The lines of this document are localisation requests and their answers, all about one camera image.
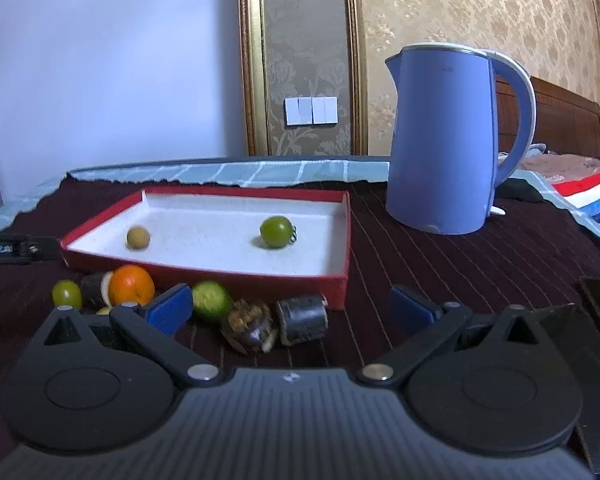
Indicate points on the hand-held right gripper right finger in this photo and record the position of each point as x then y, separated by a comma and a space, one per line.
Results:
410, 309

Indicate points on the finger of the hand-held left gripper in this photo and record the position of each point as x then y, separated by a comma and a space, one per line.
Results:
42, 249

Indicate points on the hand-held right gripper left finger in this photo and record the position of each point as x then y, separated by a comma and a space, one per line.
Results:
169, 310

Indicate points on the green lime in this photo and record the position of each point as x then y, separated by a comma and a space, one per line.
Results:
276, 231
66, 294
211, 301

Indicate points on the orange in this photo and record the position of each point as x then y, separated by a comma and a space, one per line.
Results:
131, 284

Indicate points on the short dark sugarcane piece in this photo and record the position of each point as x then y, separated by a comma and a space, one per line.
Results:
95, 290

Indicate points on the dark water chestnut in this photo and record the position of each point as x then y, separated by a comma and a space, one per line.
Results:
248, 329

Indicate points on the red cardboard tray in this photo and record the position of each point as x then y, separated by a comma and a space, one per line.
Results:
205, 230

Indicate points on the long dark sugarcane piece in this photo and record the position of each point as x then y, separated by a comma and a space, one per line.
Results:
302, 319

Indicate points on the tan round longan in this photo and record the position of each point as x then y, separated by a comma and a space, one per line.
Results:
138, 237

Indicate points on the white kettle base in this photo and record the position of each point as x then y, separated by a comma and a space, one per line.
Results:
498, 211

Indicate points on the black cloth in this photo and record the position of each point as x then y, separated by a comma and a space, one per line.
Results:
522, 191

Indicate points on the blue electric kettle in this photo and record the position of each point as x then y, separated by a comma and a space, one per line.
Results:
440, 145

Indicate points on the pink floral bedding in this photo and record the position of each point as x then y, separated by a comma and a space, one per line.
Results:
565, 167

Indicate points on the red white blue striped blanket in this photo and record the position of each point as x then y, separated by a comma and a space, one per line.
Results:
587, 195

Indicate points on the brown wooden headboard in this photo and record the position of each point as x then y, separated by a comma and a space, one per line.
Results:
565, 120

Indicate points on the white wall switch panel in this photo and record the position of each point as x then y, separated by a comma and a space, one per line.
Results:
311, 110

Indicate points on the gold wall frame moulding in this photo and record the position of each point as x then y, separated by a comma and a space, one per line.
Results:
252, 60

